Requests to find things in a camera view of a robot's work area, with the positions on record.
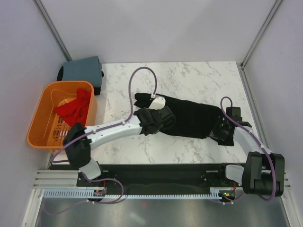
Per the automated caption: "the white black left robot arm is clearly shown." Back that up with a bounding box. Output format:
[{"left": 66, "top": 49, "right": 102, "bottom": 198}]
[{"left": 63, "top": 106, "right": 176, "bottom": 186}]

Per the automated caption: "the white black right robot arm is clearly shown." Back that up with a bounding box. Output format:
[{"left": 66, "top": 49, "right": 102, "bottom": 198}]
[{"left": 209, "top": 117, "right": 285, "bottom": 200}]

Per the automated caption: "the red t shirt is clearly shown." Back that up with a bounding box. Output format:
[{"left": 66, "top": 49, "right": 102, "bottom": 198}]
[{"left": 55, "top": 88, "right": 91, "bottom": 127}]

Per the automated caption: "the folded grey blue t shirt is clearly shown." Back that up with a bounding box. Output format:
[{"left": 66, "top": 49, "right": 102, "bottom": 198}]
[{"left": 62, "top": 56, "right": 102, "bottom": 87}]

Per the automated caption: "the orange plastic basket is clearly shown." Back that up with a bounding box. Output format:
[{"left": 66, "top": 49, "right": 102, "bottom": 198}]
[{"left": 27, "top": 81, "right": 98, "bottom": 149}]

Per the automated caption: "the aluminium base extrusion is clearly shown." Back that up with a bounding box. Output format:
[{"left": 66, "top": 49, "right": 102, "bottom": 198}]
[{"left": 33, "top": 169, "right": 291, "bottom": 190}]

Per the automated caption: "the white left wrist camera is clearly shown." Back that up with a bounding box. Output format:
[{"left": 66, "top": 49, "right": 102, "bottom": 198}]
[{"left": 148, "top": 96, "right": 166, "bottom": 110}]

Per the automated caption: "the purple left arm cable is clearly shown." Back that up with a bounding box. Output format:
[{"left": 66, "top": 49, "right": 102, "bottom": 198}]
[{"left": 42, "top": 67, "right": 160, "bottom": 216}]

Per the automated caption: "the black mounting rail plate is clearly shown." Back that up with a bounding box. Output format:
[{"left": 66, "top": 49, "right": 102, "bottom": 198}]
[{"left": 77, "top": 163, "right": 240, "bottom": 196}]

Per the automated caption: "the white slotted cable duct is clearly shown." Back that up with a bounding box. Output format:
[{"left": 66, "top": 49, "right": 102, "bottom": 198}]
[{"left": 43, "top": 188, "right": 228, "bottom": 200}]

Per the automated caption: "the aluminium frame post right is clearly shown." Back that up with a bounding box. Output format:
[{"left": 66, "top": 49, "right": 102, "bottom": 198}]
[{"left": 240, "top": 0, "right": 284, "bottom": 69}]

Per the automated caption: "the aluminium frame post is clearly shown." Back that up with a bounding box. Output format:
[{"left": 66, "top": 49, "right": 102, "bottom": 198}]
[
  {"left": 240, "top": 0, "right": 284, "bottom": 69},
  {"left": 33, "top": 0, "right": 72, "bottom": 61}
]

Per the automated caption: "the aluminium frame post left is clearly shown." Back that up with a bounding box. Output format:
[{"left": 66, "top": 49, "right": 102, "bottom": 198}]
[{"left": 33, "top": 0, "right": 72, "bottom": 61}]

